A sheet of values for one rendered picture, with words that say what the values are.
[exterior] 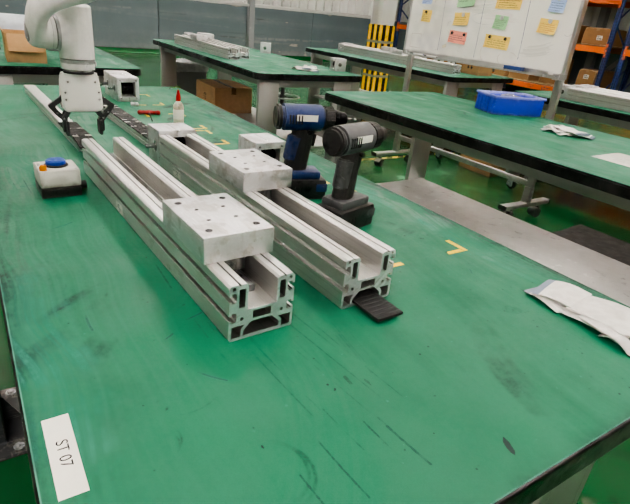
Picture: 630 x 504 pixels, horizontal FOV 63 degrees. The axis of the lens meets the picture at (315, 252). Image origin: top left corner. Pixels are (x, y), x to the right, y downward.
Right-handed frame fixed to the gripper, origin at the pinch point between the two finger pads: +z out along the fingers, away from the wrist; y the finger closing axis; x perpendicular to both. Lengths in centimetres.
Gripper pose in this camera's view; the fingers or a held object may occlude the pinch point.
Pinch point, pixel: (84, 129)
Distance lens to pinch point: 158.3
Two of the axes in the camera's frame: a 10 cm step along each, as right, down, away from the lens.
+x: 5.7, 4.0, -7.2
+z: -0.9, 9.0, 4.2
